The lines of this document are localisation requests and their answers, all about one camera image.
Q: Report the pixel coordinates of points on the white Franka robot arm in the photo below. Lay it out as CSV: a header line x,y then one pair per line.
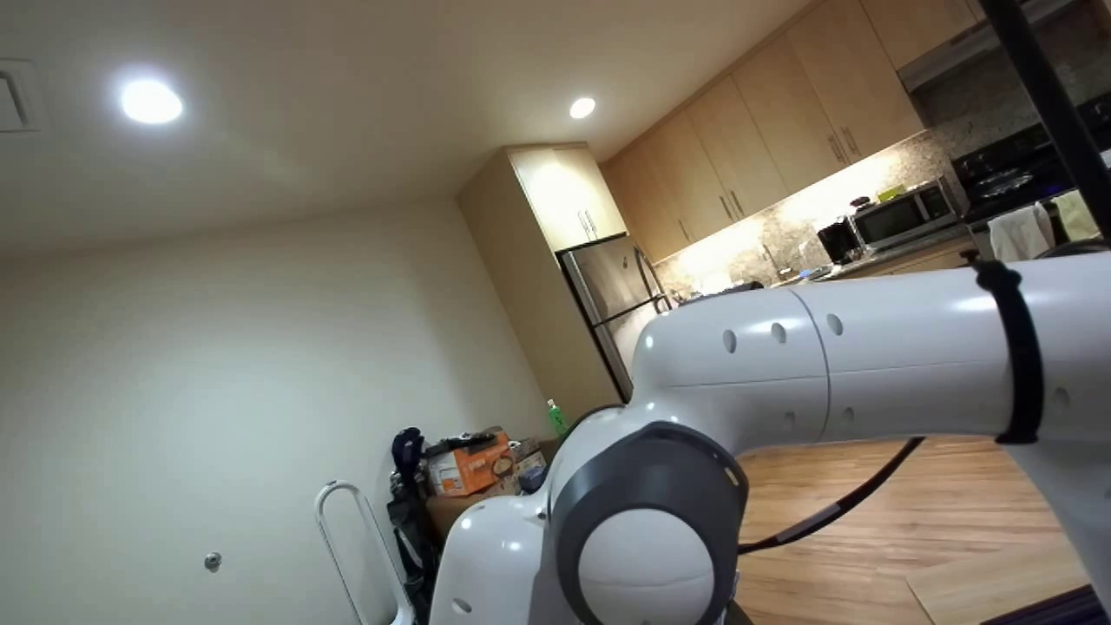
x,y
905,347

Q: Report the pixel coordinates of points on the orange bag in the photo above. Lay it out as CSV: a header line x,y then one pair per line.
x,y
469,462

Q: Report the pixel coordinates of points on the black bag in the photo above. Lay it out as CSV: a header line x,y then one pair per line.
x,y
407,508

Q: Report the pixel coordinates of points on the stainless steel fridge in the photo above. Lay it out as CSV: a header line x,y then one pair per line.
x,y
600,281

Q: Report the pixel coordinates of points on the green bottle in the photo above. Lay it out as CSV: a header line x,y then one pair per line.
x,y
558,418

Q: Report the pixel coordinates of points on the tall wooden cabinet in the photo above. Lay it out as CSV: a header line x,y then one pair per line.
x,y
567,193

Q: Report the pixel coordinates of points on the round recessed ceiling light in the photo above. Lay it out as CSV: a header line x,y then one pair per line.
x,y
581,107
149,101

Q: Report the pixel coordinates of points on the white tube rack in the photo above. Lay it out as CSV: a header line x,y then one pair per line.
x,y
337,483

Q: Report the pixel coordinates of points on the small black toaster oven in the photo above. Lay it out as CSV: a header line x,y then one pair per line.
x,y
837,240

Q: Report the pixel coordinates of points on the silver microwave oven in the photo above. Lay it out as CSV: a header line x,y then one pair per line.
x,y
905,215

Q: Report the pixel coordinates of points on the steel range hood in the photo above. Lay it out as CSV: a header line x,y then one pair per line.
x,y
960,54

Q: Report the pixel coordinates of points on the black metal pole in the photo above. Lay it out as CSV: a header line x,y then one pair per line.
x,y
1047,107

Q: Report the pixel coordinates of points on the dark purple mat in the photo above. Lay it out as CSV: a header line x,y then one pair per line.
x,y
1052,610

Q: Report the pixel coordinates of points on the white ceiling vent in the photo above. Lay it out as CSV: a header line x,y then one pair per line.
x,y
8,101

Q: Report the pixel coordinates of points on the wooden kitchen wall cabinets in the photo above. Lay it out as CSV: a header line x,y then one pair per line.
x,y
750,126

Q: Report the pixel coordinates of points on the small dark wall knob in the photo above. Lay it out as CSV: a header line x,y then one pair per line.
x,y
212,564

